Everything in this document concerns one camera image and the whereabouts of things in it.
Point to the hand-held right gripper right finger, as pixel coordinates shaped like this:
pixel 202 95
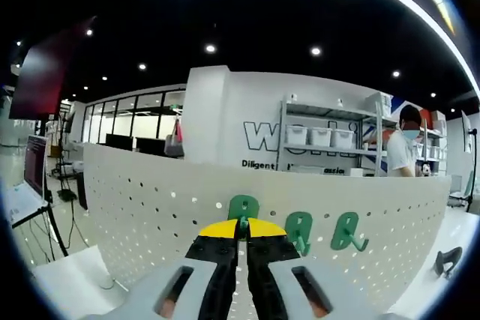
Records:
pixel 266 260

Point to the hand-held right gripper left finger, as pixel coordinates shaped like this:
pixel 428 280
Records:
pixel 221 260

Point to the green hook assembly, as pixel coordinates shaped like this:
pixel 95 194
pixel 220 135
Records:
pixel 243 207
pixel 343 230
pixel 294 222

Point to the white perforated mounting plate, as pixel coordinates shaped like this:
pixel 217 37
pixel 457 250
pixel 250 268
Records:
pixel 150 222

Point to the hanging grey bag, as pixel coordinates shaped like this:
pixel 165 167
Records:
pixel 175 140

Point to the white storage bin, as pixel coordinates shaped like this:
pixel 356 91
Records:
pixel 320 137
pixel 343 139
pixel 297 135

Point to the black desktop monitor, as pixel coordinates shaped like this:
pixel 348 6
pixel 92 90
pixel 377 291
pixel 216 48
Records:
pixel 119 142
pixel 150 146

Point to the grey metal shelf rack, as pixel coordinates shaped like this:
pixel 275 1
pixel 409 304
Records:
pixel 330 112

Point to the open laptop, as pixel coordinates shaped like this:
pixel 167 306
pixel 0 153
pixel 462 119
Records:
pixel 35 162

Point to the monitor on black stand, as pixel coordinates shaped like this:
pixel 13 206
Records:
pixel 467 132

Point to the dark red hanging screen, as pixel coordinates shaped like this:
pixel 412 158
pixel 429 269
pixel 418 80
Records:
pixel 45 76

